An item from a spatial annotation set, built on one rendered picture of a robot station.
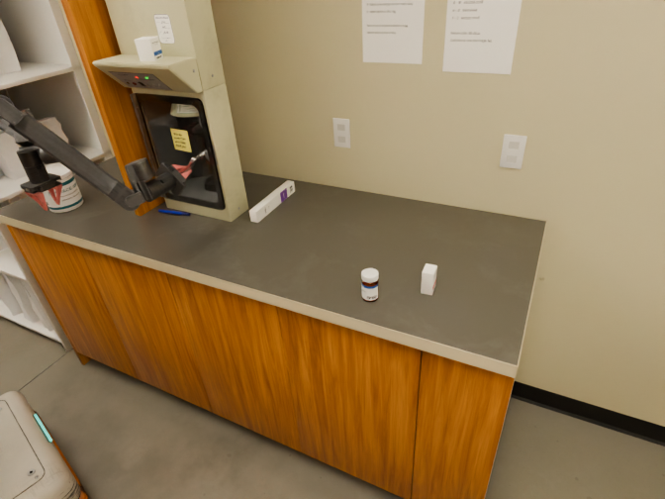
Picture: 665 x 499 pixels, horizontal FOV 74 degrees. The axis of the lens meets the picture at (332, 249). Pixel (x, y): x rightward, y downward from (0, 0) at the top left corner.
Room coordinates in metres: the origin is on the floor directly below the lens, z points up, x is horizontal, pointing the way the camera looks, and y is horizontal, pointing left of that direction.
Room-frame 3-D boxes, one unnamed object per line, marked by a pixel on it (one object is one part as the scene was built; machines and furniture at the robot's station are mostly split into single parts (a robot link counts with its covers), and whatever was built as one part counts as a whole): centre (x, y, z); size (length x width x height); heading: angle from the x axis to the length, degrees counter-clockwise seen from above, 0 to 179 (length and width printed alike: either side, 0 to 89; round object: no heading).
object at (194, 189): (1.51, 0.51, 1.19); 0.30 x 0.01 x 0.40; 61
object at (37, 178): (1.37, 0.93, 1.20); 0.10 x 0.07 x 0.07; 151
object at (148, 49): (1.45, 0.50, 1.54); 0.05 x 0.05 x 0.06; 78
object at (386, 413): (1.49, 0.32, 0.45); 2.05 x 0.67 x 0.90; 61
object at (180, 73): (1.46, 0.53, 1.46); 0.32 x 0.12 x 0.10; 61
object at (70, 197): (1.68, 1.08, 1.02); 0.13 x 0.13 x 0.15
